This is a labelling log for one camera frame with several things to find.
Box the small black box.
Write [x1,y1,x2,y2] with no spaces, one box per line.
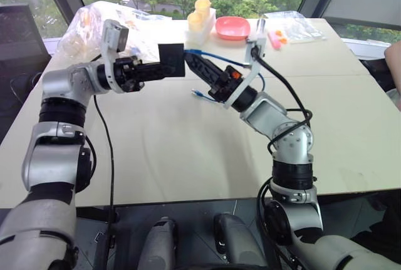
[157,43,186,78]

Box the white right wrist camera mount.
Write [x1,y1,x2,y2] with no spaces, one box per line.
[223,18,268,110]

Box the blue Ethernet cable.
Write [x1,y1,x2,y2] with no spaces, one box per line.
[184,48,267,103]

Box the dark grey rounded shape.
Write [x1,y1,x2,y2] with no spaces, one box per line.
[145,215,179,270]
[213,212,268,270]

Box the pink plastic stick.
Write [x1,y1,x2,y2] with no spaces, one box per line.
[268,31,282,51]

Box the large clear plastic bag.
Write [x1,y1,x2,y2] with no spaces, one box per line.
[57,0,186,65]

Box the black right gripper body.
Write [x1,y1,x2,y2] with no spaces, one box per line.
[208,65,242,103]

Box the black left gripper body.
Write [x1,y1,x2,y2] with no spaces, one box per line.
[112,56,145,93]

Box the small clear plastic bag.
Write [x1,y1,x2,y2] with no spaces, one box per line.
[262,11,327,44]

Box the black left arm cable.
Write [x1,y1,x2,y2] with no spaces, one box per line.
[83,93,117,249]

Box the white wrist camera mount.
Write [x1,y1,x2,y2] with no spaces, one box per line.
[100,19,130,94]
[223,18,268,110]

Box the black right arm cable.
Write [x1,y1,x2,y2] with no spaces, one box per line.
[250,46,315,270]

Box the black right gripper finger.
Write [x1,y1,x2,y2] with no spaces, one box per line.
[186,58,221,91]
[184,51,227,83]

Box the white cup holder block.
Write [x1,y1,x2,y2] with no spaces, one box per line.
[184,7,217,47]

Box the yellow plastic cup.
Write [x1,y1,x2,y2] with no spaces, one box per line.
[194,0,214,18]
[187,11,206,31]

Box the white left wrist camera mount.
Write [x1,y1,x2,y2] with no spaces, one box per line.
[100,19,130,94]

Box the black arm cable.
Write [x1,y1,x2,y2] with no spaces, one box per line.
[250,46,315,270]
[83,93,117,249]

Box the pink plastic bowl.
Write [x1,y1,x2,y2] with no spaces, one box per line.
[215,16,252,41]

